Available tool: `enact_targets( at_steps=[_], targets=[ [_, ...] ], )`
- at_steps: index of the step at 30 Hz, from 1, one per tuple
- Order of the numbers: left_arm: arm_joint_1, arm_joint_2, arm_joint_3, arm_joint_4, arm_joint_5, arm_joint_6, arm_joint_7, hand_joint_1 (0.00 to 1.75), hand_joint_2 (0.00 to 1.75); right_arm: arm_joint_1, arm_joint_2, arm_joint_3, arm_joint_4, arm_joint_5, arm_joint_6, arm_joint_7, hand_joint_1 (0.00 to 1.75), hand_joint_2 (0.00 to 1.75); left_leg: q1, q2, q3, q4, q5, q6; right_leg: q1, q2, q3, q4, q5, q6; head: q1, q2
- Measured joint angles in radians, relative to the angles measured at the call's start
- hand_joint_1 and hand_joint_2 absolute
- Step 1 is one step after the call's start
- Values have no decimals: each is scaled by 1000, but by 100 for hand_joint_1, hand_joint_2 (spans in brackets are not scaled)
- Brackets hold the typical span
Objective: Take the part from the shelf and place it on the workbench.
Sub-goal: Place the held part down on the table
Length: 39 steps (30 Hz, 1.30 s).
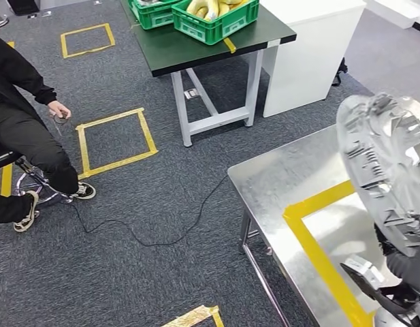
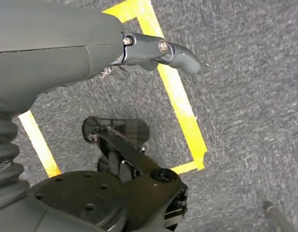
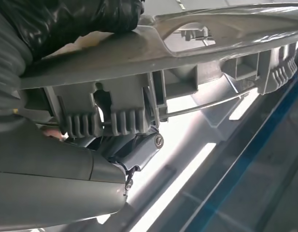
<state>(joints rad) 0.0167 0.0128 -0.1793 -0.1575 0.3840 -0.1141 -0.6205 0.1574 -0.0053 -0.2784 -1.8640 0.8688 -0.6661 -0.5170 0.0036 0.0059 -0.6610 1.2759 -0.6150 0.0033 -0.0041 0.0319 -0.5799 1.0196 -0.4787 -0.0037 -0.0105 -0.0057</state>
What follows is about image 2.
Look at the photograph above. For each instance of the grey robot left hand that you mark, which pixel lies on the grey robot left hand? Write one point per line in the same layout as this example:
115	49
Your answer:
42	48

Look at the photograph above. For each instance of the black robot leg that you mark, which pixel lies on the black robot leg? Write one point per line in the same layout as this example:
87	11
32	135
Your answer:
139	192

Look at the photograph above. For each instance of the yellow floor tape square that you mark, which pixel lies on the yellow floor tape square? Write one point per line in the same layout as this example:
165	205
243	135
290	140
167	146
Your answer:
182	105

